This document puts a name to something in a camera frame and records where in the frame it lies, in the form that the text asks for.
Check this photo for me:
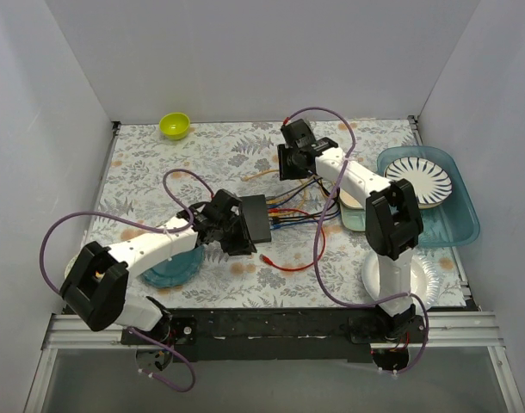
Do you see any red ethernet cable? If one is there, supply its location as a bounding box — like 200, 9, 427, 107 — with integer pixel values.
259, 207, 332, 273

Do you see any black network switch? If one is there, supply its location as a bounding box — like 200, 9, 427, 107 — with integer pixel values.
240, 194, 272, 244

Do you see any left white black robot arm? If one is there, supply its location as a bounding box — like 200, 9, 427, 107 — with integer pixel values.
59, 189, 256, 344

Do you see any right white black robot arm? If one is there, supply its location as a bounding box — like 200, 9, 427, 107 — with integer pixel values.
278, 120, 423, 342

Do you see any floral table mat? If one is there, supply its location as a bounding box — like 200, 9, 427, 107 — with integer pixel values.
71, 119, 469, 310

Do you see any teal scalloped plate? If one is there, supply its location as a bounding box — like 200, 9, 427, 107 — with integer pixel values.
140, 246, 205, 289

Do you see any beige square dish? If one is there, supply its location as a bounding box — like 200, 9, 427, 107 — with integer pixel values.
339, 189, 365, 211

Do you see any light green plate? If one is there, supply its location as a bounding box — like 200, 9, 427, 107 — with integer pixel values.
341, 206, 366, 232

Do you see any lime green bowl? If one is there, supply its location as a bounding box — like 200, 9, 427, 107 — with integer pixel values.
159, 113, 190, 140

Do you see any blue striped white plate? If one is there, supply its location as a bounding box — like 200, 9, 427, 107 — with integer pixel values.
384, 157, 453, 209

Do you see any small patterned yellow bowl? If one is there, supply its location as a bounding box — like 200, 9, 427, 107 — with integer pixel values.
64, 255, 78, 279

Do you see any teal plastic tray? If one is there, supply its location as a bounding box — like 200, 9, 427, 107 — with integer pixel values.
377, 146, 480, 248

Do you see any white paper plate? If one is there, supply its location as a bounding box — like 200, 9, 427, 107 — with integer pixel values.
361, 251, 443, 310

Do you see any yellow ethernet cable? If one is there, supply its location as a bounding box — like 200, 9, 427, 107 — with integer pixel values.
266, 178, 337, 216
241, 168, 289, 182

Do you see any black ethernet cable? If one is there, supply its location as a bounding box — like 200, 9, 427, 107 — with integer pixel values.
269, 201, 337, 225

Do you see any black mounting base plate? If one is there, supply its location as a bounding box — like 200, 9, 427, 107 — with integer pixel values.
120, 305, 427, 365

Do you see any aluminium frame rail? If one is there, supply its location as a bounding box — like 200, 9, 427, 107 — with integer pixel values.
24, 311, 525, 412

